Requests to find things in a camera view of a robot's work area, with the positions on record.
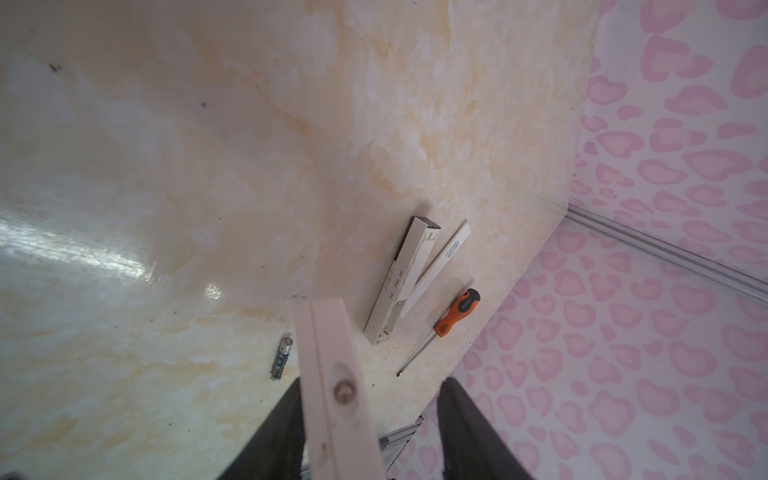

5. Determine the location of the long slim white remote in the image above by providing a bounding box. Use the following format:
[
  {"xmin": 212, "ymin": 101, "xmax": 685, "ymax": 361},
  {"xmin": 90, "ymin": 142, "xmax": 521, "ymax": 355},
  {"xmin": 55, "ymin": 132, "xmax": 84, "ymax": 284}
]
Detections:
[{"xmin": 364, "ymin": 216, "xmax": 441, "ymax": 345}]

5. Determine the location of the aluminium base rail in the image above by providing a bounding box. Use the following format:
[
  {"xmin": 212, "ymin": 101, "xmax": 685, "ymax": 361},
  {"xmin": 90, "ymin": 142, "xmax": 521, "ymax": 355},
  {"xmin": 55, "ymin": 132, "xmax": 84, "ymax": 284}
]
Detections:
[{"xmin": 378, "ymin": 416, "xmax": 424, "ymax": 470}]

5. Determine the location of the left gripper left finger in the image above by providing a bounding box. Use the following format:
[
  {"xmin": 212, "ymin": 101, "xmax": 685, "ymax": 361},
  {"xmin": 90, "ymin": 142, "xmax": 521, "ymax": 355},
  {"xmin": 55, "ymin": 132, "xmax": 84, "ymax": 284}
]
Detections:
[{"xmin": 219, "ymin": 379, "xmax": 306, "ymax": 480}]

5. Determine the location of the white battery cover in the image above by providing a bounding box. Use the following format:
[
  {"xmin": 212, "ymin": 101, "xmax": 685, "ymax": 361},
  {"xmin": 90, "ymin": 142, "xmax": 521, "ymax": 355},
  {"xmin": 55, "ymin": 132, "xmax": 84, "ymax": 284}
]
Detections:
[{"xmin": 399, "ymin": 220, "xmax": 471, "ymax": 319}]

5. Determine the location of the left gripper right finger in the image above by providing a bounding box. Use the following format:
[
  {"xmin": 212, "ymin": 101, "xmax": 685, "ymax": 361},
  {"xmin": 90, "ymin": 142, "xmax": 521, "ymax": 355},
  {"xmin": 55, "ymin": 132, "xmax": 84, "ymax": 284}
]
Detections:
[{"xmin": 437, "ymin": 377, "xmax": 533, "ymax": 480}]

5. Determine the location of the orange handled screwdriver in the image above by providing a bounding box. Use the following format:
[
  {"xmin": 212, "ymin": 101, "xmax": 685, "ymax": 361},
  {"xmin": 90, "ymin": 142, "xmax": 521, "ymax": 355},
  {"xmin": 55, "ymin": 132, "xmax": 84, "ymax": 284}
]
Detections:
[{"xmin": 395, "ymin": 288, "xmax": 481, "ymax": 377}]

